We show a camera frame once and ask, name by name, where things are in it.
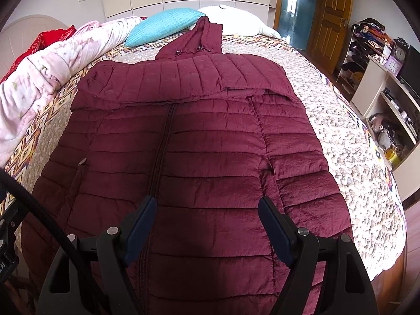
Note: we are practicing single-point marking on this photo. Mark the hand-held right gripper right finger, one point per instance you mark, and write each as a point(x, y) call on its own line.
point(275, 231)

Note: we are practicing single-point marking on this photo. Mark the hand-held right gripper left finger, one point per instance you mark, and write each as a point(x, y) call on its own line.
point(141, 228)

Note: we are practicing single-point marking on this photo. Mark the maroon puffer jacket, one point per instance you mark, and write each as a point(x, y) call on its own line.
point(213, 157)

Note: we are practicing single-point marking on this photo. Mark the pile of colourful clothes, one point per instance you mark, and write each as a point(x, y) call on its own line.
point(372, 31)

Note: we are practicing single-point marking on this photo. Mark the patterned quilted bedspread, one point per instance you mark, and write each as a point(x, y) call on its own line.
point(344, 131)

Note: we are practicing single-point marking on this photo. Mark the yellow jar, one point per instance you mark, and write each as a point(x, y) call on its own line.
point(392, 158)

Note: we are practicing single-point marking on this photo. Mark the pink floral comforter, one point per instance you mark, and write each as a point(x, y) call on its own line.
point(42, 72)

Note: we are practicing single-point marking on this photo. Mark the white television cabinet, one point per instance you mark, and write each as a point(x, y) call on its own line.
point(367, 85)

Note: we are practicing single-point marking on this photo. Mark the white storage rack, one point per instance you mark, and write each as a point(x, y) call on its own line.
point(354, 69)

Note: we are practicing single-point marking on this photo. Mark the purple alarm clock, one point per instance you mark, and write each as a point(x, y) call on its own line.
point(392, 65)

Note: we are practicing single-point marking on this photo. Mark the teal pillow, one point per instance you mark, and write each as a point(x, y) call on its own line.
point(160, 24)

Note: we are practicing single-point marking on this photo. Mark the red cloth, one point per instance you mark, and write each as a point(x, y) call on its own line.
point(49, 37)

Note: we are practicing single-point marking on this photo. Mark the white headboard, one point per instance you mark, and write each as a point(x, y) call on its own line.
point(19, 29)

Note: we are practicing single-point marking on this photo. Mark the black television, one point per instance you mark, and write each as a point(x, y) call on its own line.
point(411, 69)

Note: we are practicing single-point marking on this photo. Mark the white pillow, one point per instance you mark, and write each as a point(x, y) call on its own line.
point(239, 19)

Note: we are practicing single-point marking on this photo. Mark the dark ornate clock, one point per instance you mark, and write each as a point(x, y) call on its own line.
point(399, 53)

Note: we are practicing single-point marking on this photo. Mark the wooden door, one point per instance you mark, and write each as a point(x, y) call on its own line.
point(331, 16)

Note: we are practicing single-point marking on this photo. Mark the teal glass door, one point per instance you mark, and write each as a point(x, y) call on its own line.
point(305, 6)

